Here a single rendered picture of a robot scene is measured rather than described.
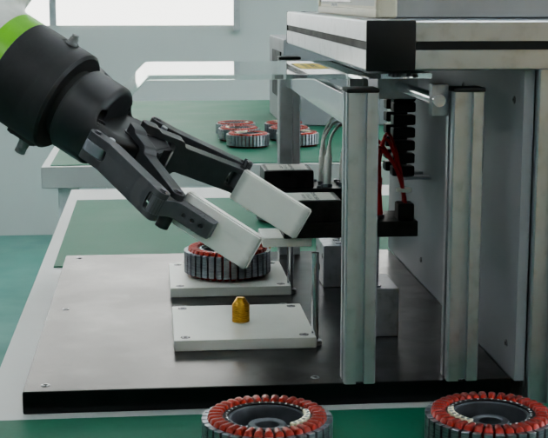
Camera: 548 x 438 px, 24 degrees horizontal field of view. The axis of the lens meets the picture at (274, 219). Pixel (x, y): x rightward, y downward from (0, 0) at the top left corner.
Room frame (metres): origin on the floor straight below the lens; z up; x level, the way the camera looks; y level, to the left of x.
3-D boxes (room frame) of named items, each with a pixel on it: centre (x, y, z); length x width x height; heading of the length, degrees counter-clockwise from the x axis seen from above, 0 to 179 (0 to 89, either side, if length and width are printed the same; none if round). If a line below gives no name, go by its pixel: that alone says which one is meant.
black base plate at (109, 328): (1.48, 0.03, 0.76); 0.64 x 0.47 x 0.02; 6
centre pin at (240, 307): (1.36, 0.04, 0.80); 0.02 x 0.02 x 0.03
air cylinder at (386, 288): (1.38, -0.11, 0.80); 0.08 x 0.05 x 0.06; 6
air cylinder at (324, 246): (1.62, -0.08, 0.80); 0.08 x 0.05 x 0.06; 6
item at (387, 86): (1.41, -0.13, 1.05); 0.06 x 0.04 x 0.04; 6
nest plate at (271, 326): (1.36, 0.04, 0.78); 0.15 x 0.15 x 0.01; 6
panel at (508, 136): (1.51, -0.20, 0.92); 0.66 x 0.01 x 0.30; 6
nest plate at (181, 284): (1.60, 0.06, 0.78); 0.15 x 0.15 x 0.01; 6
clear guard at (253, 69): (1.31, 0.02, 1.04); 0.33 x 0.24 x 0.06; 96
